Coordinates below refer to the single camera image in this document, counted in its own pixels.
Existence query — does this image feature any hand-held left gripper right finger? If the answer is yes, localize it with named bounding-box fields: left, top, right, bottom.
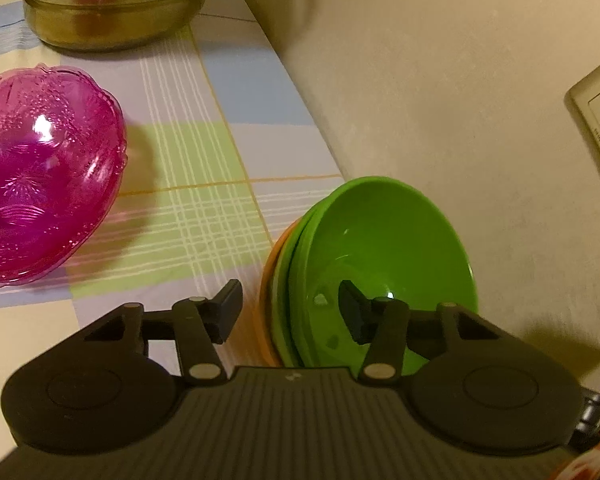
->
left=338, top=280, right=501, bottom=383

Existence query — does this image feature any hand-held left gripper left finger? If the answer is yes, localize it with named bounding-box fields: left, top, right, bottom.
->
left=82, top=279, right=243, bottom=383

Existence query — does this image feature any orange plastic bowl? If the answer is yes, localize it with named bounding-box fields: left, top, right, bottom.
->
left=258, top=217, right=301, bottom=366

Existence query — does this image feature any green plastic bowl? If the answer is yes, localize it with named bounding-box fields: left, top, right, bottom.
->
left=287, top=176, right=478, bottom=366
left=271, top=195, right=331, bottom=367

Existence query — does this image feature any pink glass bowl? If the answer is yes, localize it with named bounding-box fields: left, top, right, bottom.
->
left=0, top=67, right=128, bottom=283

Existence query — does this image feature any pink glass plate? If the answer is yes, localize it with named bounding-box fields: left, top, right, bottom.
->
left=0, top=72, right=129, bottom=290
left=0, top=62, right=123, bottom=276

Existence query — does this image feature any checked pastel tablecloth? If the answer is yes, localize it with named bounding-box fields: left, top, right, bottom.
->
left=0, top=0, right=351, bottom=396

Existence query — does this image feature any stainless steel steamer pot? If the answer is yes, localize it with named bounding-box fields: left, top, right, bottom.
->
left=21, top=0, right=218, bottom=52

